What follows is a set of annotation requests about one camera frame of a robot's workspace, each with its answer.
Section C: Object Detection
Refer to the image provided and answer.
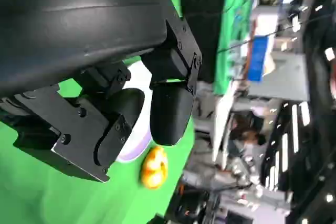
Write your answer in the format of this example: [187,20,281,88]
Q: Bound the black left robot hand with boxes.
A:
[0,0,203,184]

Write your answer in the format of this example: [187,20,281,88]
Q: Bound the black curtain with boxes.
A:
[178,0,229,83]

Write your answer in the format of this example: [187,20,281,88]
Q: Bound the lilac plate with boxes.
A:
[115,60,153,163]

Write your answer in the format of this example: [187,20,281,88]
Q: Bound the green hanging cloth with print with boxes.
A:
[212,0,253,96]

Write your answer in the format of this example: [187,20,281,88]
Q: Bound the orange and white toy bread roll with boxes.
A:
[140,146,169,190]

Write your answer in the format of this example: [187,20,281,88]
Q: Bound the white board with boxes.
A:
[212,82,247,163]

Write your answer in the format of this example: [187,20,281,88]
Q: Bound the green table cloth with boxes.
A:
[0,0,196,224]

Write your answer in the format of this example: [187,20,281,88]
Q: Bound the blue panel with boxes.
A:
[248,35,276,82]

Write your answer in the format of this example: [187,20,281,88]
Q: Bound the person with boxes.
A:
[230,113,268,154]

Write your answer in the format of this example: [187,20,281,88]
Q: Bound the grey cabinet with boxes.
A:
[249,53,309,101]

